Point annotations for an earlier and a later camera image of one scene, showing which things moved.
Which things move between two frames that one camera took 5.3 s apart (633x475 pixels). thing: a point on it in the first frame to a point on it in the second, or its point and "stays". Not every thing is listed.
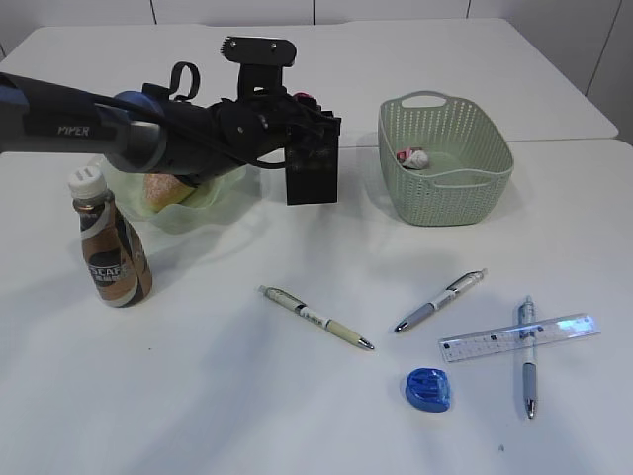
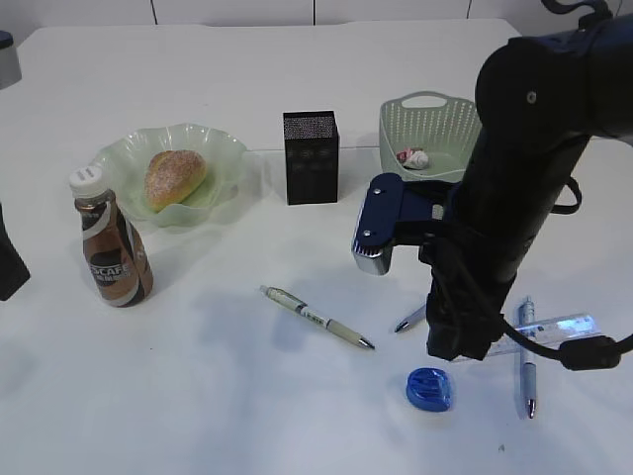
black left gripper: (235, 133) to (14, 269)
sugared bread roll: (161, 190) stays
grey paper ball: (417, 160) stays
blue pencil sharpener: (428, 389) stays
